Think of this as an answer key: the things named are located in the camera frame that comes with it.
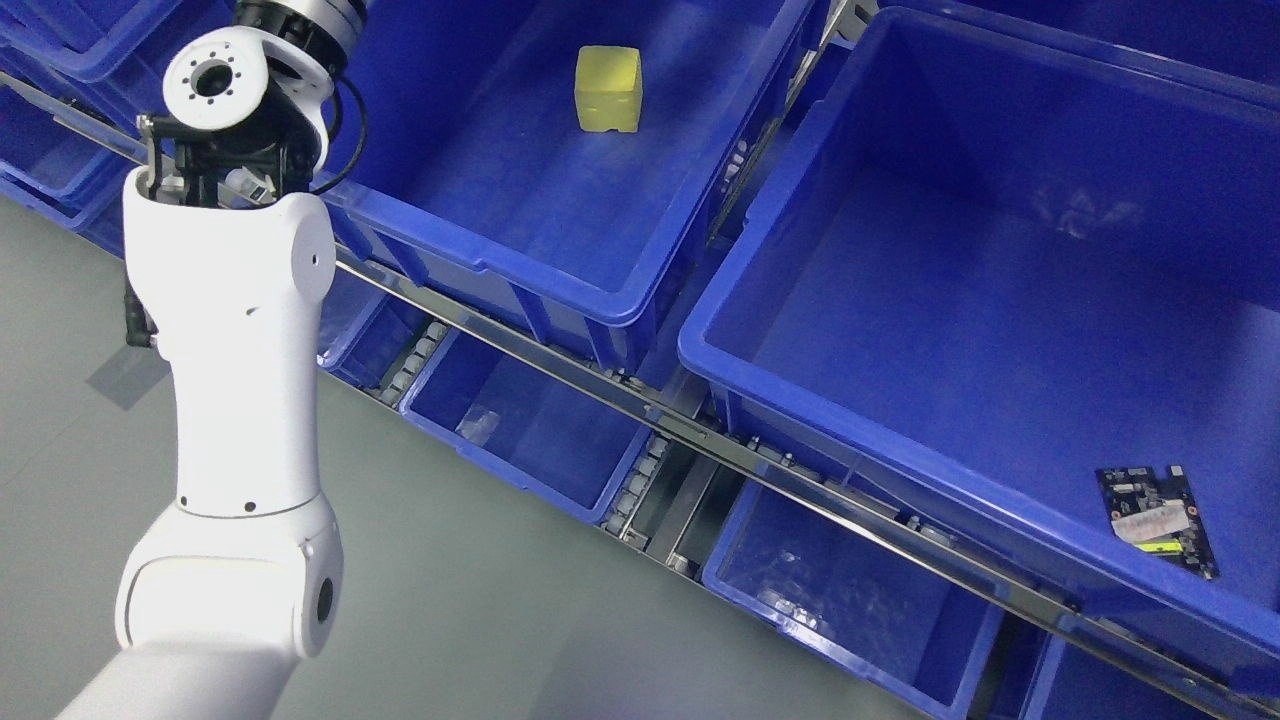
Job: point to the green circuit board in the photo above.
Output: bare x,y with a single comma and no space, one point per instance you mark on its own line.
1159,515

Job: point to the steel shelf rack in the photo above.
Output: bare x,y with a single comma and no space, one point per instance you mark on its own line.
759,457

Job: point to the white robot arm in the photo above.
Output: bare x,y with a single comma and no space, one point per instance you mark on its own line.
230,252

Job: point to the blue plastic bin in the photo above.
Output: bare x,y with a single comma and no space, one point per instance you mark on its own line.
879,617
75,76
528,429
997,262
477,181

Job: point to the yellow foam block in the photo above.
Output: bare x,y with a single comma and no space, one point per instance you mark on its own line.
608,89

